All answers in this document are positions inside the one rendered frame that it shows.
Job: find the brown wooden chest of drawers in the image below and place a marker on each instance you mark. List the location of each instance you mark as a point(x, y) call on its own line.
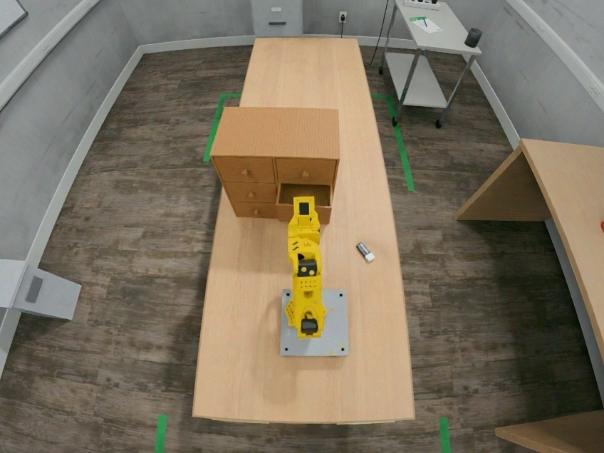
point(277, 132)

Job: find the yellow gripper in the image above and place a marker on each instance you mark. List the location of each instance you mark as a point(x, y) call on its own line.
point(304, 210)

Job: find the white eraser with black sleeve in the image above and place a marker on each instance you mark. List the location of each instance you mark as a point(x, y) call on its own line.
point(365, 251)

